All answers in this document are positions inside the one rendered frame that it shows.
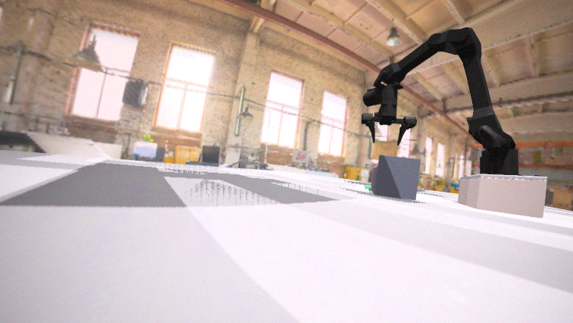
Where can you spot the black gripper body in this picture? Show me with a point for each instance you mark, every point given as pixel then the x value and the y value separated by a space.
pixel 388 114

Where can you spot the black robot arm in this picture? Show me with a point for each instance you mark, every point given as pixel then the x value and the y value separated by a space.
pixel 499 156

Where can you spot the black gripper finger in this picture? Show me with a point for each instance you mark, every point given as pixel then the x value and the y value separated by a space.
pixel 371 126
pixel 402 130

